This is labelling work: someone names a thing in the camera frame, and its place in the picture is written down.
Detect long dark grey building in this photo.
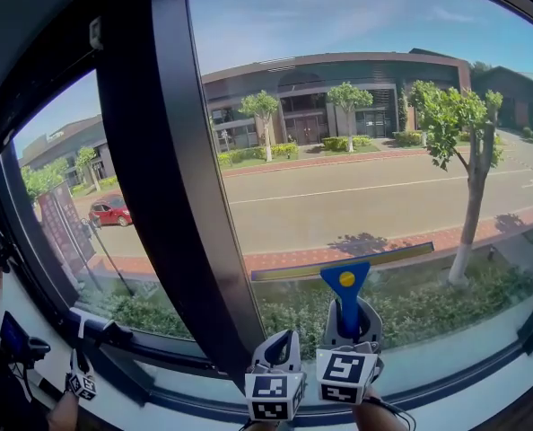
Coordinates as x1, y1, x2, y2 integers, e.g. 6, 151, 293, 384
19, 48, 473, 184

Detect black window frame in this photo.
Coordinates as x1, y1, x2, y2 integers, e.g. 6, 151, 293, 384
0, 0, 533, 426

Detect row of small street trees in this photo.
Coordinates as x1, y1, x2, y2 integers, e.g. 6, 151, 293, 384
22, 82, 533, 201

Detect person's right forearm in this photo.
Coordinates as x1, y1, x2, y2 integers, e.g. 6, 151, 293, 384
354, 387, 398, 431

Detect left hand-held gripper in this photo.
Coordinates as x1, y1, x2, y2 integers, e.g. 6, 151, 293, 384
244, 329, 307, 422

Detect large window glass pane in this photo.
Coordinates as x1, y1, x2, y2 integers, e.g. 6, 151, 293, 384
188, 0, 533, 417

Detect narrow window glass pane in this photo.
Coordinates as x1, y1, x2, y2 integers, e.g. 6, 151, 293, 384
13, 69, 197, 341
134, 357, 232, 392

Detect red car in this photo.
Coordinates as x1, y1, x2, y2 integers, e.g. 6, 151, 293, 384
88, 195, 134, 228

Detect black window handle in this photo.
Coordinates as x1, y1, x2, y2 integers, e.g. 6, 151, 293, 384
99, 319, 135, 346

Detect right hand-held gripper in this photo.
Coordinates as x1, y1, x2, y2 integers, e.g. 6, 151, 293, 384
315, 296, 385, 406

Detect black street lamp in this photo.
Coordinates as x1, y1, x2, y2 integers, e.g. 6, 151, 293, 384
80, 217, 135, 296

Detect blue squeegee with brass blade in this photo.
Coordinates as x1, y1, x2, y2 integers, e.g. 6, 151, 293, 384
250, 242, 435, 339

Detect black cable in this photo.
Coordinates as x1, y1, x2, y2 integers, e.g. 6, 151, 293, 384
373, 395, 418, 431

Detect small grey gabled building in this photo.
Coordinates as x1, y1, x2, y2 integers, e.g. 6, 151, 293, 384
471, 65, 533, 130

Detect small white window latch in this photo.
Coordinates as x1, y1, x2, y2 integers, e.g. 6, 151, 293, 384
89, 15, 104, 51

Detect red banner sign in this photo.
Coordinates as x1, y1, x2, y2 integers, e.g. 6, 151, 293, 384
37, 180, 98, 278

